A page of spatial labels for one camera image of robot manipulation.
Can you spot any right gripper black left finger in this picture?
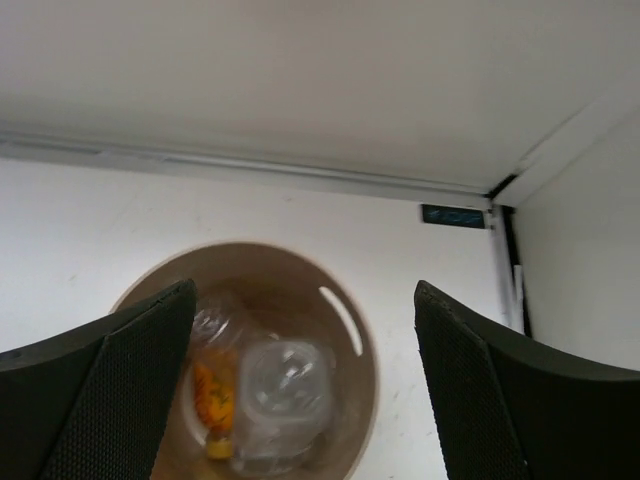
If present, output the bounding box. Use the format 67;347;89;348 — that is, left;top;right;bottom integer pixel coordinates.
1;280;197;479

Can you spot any orange plastic bottle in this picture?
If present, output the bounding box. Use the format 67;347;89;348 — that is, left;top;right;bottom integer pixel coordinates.
193;349;237;461

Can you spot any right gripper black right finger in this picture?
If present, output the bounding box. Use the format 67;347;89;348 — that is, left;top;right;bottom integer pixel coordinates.
414;281;639;479

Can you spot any small clear labelled bottle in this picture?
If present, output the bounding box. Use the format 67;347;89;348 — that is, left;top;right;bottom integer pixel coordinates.
230;339;335;478

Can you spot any brown cylindrical bin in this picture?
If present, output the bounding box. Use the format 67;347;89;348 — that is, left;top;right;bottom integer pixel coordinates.
112;242;379;479

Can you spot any dark blue corner label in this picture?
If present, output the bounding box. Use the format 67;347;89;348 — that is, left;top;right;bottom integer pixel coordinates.
420;204;486;229

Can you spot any clear plastic bottle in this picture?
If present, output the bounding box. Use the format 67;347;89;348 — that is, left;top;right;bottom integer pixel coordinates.
190;291;245;356

